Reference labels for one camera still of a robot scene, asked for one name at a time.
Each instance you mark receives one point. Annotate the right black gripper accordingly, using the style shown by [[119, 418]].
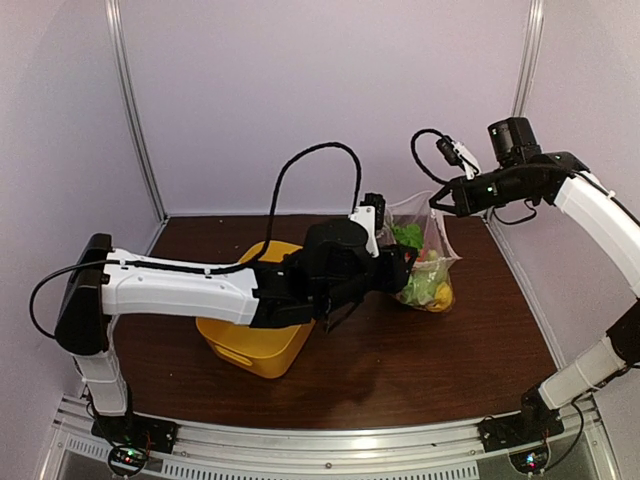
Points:
[[464, 201]]

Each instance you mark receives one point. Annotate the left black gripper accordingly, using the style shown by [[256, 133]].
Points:
[[397, 272]]

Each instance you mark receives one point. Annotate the clear dotted zip bag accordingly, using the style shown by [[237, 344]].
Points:
[[439, 254]]

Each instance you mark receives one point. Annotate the yellow toy apple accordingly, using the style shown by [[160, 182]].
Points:
[[443, 298]]

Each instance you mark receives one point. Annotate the yellow plastic basket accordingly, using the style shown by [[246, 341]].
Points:
[[266, 353]]

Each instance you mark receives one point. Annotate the green toy cabbage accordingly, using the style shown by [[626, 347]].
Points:
[[420, 289]]

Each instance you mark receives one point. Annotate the red toy chili pepper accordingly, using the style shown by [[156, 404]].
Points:
[[410, 235]]

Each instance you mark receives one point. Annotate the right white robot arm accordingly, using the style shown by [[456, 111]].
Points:
[[527, 173]]

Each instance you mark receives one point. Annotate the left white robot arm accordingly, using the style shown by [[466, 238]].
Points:
[[338, 264]]

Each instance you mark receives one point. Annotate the right circuit board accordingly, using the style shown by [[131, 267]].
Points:
[[530, 461]]

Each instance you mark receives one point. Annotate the circuit board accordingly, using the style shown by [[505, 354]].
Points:
[[530, 461], [126, 460]]

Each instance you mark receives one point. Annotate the left circuit board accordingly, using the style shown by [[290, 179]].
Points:
[[126, 460]]

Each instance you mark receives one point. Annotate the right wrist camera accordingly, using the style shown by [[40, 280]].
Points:
[[457, 154]]

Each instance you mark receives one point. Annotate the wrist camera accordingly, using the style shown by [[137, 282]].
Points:
[[369, 213], [457, 154]]

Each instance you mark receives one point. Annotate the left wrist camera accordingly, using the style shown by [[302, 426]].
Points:
[[369, 213]]

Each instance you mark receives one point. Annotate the front aluminium rail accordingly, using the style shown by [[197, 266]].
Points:
[[450, 450]]

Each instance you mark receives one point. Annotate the right aluminium frame post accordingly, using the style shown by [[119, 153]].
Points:
[[530, 56]]

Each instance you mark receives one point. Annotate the aluminium frame post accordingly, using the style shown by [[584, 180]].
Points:
[[132, 115], [530, 56]]

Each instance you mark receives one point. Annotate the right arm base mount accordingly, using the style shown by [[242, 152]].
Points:
[[534, 422]]

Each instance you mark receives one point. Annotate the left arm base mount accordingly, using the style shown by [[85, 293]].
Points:
[[133, 430]]

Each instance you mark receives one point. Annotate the left aluminium frame post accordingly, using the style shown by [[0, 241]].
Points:
[[132, 115]]

